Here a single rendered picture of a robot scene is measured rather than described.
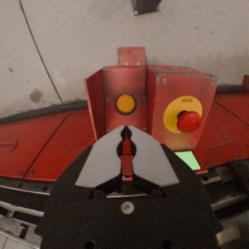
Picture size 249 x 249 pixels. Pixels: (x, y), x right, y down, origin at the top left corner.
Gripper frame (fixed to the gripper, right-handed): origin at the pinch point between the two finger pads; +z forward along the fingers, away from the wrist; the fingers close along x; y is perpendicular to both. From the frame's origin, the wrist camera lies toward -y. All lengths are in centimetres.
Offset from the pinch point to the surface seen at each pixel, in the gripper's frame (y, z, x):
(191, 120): 0.9, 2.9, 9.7
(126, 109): 1.9, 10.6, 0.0
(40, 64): -15, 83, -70
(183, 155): 9.7, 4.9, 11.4
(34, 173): 26.1, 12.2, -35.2
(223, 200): 20.8, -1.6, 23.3
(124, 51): -16, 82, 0
